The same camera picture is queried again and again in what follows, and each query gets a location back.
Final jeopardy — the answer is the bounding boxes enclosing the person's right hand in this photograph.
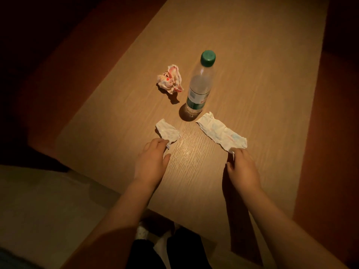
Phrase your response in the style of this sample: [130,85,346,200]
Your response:
[226,147,262,195]

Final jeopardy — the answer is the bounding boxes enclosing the person's left hand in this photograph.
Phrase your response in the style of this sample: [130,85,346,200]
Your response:
[134,138,172,190]

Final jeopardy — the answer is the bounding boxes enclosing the small white paper piece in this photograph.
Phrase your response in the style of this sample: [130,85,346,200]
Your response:
[155,119,181,150]

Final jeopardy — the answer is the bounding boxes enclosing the long white paper strip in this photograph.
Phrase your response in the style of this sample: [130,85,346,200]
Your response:
[196,112,248,154]

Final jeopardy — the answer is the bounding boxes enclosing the person's right forearm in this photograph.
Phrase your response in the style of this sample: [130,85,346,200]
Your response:
[239,185,349,269]

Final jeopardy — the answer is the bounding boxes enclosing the person's left forearm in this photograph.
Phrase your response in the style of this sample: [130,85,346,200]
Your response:
[60,178,157,269]

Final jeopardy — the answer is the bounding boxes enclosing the white shoe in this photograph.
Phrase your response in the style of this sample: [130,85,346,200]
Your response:
[135,223,150,241]

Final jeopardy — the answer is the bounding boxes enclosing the crumpled red-stained white tissue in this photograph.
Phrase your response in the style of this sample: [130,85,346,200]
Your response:
[157,64,183,95]

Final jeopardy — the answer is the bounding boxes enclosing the clear plastic bottle green cap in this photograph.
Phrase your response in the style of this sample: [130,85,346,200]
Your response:
[185,50,216,115]

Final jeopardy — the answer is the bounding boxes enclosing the person's black trouser leg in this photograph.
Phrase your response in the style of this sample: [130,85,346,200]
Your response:
[126,239,166,269]
[167,226,213,269]

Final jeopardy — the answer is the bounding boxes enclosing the beige upholstered seat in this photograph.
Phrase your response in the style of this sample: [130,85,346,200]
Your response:
[0,165,146,269]

